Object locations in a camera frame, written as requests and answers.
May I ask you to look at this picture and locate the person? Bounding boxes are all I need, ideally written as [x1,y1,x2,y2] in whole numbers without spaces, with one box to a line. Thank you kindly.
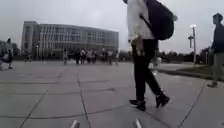
[206,12,224,89]
[0,37,15,71]
[122,0,179,112]

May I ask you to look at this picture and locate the row of trees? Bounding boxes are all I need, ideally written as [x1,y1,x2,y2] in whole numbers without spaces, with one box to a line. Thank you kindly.
[118,46,215,65]

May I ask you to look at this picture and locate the grass strip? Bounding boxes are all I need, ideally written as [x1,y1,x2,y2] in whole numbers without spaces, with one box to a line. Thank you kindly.
[158,64,224,82]

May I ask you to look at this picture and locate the tall lamp pole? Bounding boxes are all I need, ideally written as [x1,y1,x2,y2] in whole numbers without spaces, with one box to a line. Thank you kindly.
[187,23,198,65]

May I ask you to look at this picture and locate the robot's own part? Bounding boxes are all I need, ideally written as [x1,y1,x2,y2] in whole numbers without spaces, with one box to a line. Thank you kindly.
[134,118,143,128]
[69,119,81,128]

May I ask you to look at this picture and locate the group of people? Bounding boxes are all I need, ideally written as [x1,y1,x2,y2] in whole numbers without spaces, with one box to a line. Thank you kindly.
[61,47,120,66]

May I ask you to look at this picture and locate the large grey building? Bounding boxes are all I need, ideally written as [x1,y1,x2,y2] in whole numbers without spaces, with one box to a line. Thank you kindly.
[20,20,120,58]

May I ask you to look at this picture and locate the grey paved plaza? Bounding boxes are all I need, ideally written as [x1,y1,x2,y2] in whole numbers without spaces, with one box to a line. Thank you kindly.
[0,60,224,128]

